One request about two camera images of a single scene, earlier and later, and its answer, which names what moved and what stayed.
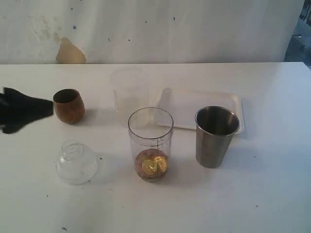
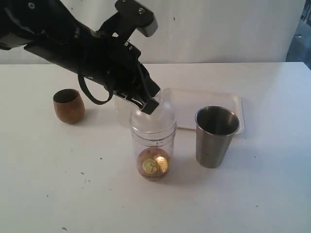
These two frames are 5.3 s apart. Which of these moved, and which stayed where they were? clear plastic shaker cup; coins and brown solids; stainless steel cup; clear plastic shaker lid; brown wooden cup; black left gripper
Moved: clear plastic shaker lid; black left gripper
Stayed: brown wooden cup; stainless steel cup; clear plastic shaker cup; coins and brown solids
